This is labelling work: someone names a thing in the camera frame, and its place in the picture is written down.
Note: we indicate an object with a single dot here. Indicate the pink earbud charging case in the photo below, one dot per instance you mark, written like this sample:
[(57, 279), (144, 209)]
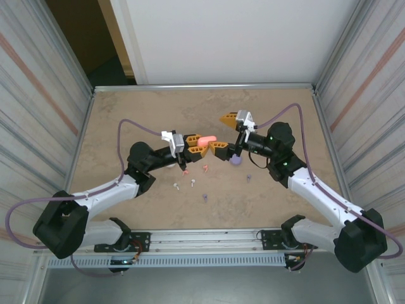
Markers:
[(207, 140)]

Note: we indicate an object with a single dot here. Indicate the purple earbud charging case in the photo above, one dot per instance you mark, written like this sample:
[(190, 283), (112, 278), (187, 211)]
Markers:
[(236, 161)]

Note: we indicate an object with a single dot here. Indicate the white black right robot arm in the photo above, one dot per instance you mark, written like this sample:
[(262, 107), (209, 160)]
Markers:
[(311, 196)]

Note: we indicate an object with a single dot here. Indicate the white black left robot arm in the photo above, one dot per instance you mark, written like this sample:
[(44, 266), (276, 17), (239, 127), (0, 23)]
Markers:
[(117, 193)]

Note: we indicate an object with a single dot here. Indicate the long aluminium table edge bar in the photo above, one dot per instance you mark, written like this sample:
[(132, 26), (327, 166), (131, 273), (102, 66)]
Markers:
[(205, 86)]

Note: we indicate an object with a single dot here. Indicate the aluminium table side bar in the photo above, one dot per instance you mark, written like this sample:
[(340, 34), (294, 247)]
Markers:
[(319, 114), (82, 126)]

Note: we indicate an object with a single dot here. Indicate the small black controller board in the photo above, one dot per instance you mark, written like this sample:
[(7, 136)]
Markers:
[(123, 262), (292, 260)]

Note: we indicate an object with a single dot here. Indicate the grey metal shelf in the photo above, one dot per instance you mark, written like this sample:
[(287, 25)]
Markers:
[(205, 285)]

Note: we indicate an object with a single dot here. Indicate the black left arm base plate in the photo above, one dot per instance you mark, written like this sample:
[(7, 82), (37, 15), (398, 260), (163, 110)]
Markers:
[(142, 240)]

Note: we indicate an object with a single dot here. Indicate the aluminium mounting rail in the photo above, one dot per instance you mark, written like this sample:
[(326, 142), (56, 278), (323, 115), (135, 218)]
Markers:
[(205, 240)]

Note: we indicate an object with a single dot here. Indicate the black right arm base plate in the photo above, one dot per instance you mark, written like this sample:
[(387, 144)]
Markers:
[(269, 239)]

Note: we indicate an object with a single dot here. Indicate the corrugated translucent wall panel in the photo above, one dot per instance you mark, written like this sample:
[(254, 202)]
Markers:
[(31, 111), (373, 95)]

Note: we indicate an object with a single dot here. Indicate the white door frame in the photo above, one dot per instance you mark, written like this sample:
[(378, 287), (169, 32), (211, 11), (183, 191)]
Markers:
[(129, 41)]

